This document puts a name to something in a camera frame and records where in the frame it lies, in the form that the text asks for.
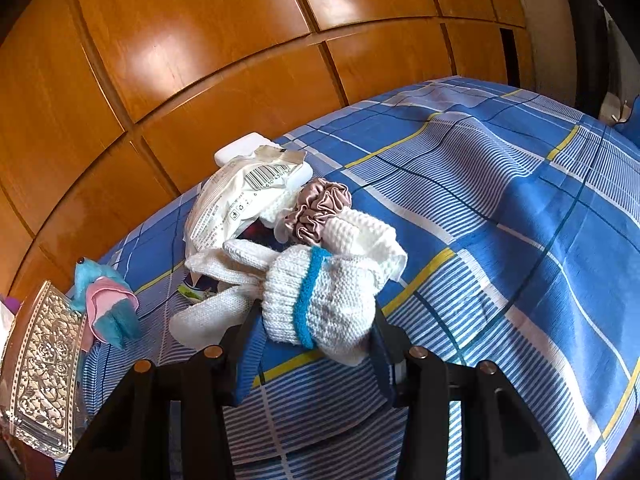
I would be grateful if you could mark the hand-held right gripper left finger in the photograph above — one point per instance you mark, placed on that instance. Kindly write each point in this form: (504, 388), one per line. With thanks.
(252, 365)

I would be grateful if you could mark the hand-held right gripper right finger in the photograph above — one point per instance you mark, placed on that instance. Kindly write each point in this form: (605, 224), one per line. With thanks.
(382, 370)

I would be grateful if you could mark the white sock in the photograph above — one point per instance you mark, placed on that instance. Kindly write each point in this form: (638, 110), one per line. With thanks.
(210, 310)

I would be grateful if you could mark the blue plush toy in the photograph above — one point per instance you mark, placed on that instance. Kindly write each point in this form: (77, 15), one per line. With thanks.
(112, 320)

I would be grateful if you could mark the silver ornate tissue box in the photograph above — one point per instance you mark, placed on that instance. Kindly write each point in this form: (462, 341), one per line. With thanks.
(42, 375)

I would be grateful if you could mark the white waffle cloth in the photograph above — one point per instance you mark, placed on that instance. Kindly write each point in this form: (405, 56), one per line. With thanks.
(370, 240)

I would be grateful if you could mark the white knitted cloth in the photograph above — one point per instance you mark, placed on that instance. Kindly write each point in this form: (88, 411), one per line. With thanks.
(274, 210)

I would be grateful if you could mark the white plastic packet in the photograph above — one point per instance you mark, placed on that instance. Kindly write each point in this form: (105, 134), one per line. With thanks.
(225, 205)

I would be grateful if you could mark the blue plaid bedsheet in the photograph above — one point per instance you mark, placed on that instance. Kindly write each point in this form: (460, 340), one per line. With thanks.
(500, 210)

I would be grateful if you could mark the small white box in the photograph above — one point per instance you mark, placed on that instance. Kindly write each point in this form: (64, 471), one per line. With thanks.
(240, 147)

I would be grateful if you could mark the wooden wardrobe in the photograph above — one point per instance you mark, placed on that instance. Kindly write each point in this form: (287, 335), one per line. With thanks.
(200, 35)

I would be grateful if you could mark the black chair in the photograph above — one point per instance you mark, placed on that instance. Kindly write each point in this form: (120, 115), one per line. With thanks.
(585, 45)

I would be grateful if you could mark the grey chair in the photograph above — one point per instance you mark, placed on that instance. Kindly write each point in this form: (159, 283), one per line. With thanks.
(622, 70)

